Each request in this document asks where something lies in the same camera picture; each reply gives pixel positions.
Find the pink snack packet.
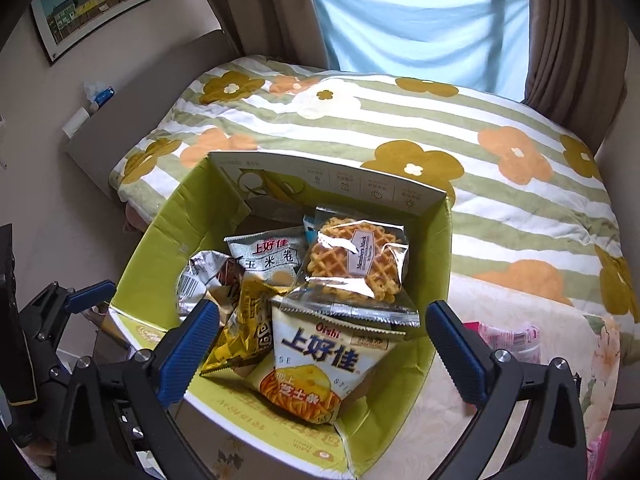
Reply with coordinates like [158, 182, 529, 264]
[462, 321, 543, 361]

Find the brown curtain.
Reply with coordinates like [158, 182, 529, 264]
[522, 0, 628, 153]
[189, 0, 341, 72]

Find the light blue cloth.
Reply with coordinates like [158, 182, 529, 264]
[309, 0, 532, 103]

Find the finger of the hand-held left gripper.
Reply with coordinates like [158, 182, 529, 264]
[20, 281, 117, 346]
[30, 355, 76, 406]

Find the white cheese stick packet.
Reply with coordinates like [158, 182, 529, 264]
[270, 294, 408, 426]

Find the framed wall poster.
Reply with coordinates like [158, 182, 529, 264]
[30, 0, 173, 67]

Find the clear waffle packet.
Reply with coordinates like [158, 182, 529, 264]
[295, 215, 421, 328]

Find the grey corn snack packet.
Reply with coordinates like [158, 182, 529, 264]
[223, 227, 308, 291]

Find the floral white tablecloth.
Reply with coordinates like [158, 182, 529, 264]
[165, 272, 623, 480]

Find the blue white snack packet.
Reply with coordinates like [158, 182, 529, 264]
[301, 205, 331, 241]

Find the dark gold snack packet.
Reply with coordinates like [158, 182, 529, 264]
[199, 280, 291, 378]

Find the grey headboard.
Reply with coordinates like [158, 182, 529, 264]
[62, 29, 241, 221]

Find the yellow-green cardboard box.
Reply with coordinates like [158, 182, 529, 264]
[107, 151, 453, 478]

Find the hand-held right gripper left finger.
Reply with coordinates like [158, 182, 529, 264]
[55, 300, 223, 480]

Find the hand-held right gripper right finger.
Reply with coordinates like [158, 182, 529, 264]
[425, 300, 588, 480]

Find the floral striped blanket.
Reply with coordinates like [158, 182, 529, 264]
[109, 54, 640, 323]

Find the silver snack packet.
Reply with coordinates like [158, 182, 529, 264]
[176, 251, 246, 317]

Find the pink bed sheet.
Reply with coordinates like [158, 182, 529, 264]
[122, 205, 146, 233]

